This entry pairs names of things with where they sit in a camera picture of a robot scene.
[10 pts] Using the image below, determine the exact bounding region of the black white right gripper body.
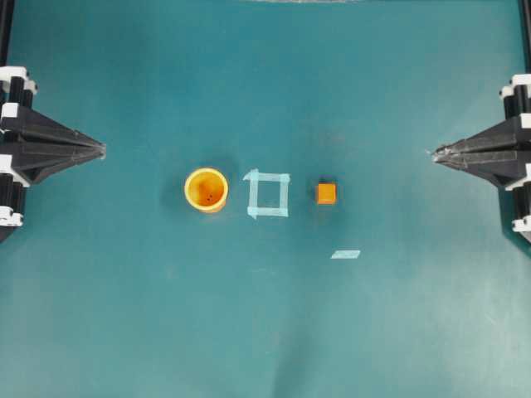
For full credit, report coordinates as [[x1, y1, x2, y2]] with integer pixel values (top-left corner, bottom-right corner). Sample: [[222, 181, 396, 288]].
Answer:
[[499, 73, 530, 241]]

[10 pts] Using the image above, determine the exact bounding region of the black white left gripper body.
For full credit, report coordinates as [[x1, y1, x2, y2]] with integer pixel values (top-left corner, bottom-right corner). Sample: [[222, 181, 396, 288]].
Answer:
[[1, 66, 37, 242]]

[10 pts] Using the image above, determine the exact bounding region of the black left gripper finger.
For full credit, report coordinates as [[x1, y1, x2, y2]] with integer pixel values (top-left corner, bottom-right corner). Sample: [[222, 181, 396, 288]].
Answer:
[[12, 148, 105, 185], [15, 104, 105, 153]]

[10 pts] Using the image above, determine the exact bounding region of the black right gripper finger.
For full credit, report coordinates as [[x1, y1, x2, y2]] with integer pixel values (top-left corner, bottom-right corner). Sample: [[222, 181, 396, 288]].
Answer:
[[432, 150, 519, 188], [432, 117, 519, 154]]

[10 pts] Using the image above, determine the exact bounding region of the orange plastic cup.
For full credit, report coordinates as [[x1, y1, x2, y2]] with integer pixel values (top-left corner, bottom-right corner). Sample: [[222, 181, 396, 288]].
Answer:
[[183, 167, 229, 213]]

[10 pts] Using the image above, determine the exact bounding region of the small orange cube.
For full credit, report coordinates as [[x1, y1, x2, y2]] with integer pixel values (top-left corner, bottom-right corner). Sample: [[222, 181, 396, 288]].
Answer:
[[315, 176, 337, 206]]

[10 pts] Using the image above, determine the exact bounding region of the light blue tape strip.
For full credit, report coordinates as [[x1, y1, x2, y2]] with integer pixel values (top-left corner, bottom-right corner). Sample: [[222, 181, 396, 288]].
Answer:
[[330, 250, 361, 260]]

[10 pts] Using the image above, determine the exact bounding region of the light blue tape square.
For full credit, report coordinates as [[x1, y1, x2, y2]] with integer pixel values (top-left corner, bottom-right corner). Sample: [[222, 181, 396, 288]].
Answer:
[[243, 168, 290, 219]]

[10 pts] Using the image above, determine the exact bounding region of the black left frame post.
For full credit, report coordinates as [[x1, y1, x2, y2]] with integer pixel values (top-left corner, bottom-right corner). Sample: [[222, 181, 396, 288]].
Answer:
[[0, 0, 16, 103]]

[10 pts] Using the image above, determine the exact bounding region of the black frame post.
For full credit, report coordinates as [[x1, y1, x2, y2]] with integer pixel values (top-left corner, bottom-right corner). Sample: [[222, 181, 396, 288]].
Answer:
[[0, 0, 16, 103], [518, 0, 531, 73]]

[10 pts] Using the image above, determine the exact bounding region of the black right frame post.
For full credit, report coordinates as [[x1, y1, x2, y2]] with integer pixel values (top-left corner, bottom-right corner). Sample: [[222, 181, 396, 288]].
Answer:
[[518, 0, 531, 73]]

